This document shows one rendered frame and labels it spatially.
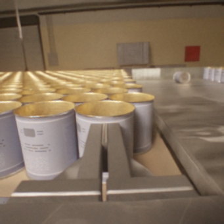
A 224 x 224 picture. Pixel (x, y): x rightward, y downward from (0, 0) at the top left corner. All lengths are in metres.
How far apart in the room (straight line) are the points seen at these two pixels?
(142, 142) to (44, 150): 0.13
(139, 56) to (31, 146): 7.52
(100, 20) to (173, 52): 4.21
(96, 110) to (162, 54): 9.37
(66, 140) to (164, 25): 9.61
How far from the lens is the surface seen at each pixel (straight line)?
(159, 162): 0.23
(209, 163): 0.26
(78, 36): 9.58
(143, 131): 0.23
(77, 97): 0.28
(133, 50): 7.64
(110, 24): 9.46
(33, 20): 10.05
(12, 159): 0.23
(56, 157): 0.19
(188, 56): 9.75
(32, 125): 0.18
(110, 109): 0.22
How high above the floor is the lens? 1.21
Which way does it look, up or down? 17 degrees down
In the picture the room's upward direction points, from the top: 3 degrees counter-clockwise
